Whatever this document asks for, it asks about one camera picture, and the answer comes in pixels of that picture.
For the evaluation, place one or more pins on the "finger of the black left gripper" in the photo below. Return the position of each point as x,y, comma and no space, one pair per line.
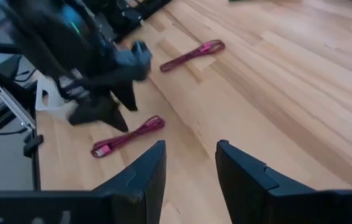
101,115
127,96

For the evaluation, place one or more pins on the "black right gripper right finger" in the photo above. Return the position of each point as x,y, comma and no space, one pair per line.
250,193

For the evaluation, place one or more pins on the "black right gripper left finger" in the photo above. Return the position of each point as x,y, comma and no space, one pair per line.
141,186

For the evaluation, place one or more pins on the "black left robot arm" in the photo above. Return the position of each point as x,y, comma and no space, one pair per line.
48,34

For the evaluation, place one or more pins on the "white rectangular tray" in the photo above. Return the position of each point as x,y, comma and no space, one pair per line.
52,104

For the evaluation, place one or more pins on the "silver metal bracket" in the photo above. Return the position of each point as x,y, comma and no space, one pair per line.
13,105

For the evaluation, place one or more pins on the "black aluminium table frame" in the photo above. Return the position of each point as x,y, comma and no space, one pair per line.
13,93

